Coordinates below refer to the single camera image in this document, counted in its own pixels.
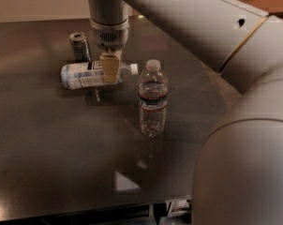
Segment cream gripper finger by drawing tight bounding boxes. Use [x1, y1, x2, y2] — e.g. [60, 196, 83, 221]
[100, 49, 120, 83]

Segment blue labelled plastic bottle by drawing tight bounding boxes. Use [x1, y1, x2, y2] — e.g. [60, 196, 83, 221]
[61, 61, 139, 90]

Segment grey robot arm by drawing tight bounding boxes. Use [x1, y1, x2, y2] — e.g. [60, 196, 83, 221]
[89, 0, 283, 225]

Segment redbull can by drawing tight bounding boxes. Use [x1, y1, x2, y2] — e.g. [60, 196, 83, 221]
[69, 32, 91, 62]

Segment clear water bottle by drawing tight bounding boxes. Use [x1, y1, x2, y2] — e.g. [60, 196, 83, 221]
[138, 59, 168, 138]

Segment items under the table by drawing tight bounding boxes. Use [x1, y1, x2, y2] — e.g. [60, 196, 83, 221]
[153, 199, 191, 225]

